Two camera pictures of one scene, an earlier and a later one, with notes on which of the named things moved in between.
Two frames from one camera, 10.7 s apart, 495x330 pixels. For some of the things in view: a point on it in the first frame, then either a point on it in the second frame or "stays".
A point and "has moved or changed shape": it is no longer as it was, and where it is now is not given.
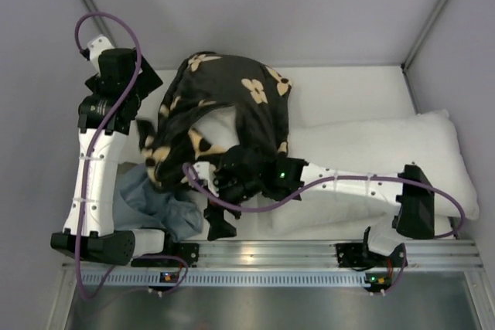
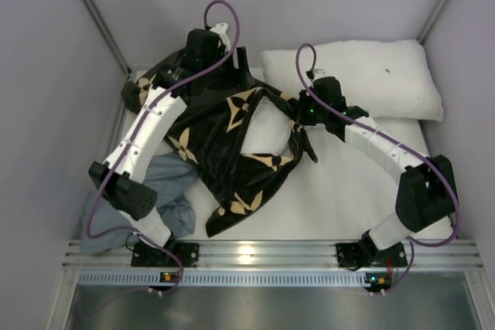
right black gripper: (218, 211) -> (303, 112)
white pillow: (219, 127) -> (267, 129)
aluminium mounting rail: (285, 254) stays
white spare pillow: (426, 140) -> (386, 79)
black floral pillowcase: (258, 94) has moved or changed shape
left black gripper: (143, 129) -> (240, 62)
